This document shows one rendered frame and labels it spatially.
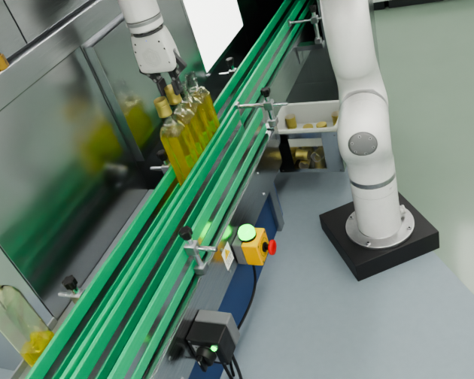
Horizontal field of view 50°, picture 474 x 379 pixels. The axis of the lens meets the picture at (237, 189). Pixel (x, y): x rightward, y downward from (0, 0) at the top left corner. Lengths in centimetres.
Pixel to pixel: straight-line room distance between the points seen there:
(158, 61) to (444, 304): 93
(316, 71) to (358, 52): 128
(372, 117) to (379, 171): 18
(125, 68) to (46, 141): 32
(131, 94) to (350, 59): 58
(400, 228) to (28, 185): 96
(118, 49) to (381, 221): 82
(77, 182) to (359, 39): 72
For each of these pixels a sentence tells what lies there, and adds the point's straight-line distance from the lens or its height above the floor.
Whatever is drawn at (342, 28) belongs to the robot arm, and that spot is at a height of 142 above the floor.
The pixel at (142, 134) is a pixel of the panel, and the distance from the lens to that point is 142.
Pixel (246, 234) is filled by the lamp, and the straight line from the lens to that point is 125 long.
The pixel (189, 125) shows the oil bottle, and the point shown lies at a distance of 134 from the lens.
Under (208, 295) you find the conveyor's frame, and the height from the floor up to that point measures 99.
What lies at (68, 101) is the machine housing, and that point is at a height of 142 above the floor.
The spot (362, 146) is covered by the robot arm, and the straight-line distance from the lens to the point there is 118.
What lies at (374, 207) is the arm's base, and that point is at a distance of 137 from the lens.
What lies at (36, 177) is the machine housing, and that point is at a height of 134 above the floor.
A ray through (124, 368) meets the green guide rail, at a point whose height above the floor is 112.
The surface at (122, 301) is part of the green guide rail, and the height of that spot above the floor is 113.
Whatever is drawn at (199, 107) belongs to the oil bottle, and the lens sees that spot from 140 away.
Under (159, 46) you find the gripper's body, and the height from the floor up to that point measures 145.
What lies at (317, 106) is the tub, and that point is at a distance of 173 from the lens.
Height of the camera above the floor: 184
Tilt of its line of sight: 36 degrees down
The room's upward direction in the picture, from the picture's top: 19 degrees counter-clockwise
